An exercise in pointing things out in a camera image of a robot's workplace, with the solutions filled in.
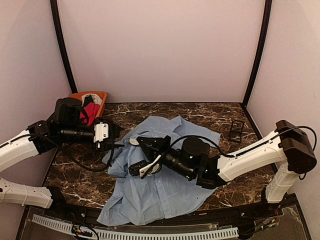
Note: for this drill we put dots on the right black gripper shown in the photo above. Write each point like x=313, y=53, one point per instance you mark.
x=157, y=144

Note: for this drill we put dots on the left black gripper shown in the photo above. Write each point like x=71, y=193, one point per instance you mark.
x=104, y=147

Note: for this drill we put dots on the light blue shirt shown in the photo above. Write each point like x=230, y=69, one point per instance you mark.
x=163, y=195

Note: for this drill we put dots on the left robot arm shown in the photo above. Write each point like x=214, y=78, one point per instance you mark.
x=14, y=152

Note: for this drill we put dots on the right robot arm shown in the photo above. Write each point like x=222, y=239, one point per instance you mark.
x=287, y=144

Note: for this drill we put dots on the black brooch holder stand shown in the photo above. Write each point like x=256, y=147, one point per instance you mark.
x=236, y=131

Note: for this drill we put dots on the red cloth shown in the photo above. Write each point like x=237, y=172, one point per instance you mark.
x=91, y=110

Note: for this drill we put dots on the white cloth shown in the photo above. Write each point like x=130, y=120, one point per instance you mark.
x=91, y=98

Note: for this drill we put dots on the orange plastic basket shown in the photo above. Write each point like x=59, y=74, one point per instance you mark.
x=102, y=94

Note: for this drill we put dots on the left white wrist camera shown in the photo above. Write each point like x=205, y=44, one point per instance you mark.
x=101, y=132

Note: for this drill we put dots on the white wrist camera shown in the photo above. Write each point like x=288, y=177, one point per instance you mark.
x=101, y=132
x=150, y=168

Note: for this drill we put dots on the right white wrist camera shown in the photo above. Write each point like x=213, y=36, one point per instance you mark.
x=150, y=168

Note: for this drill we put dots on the white perforated cable tray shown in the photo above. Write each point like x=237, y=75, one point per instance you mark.
x=84, y=232

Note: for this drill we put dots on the black left frame pole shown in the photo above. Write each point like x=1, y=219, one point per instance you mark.
x=62, y=46

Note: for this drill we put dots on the black frame pole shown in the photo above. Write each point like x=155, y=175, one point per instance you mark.
x=258, y=53
x=62, y=46

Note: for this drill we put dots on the black right frame pole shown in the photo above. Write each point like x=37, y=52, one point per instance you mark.
x=258, y=53

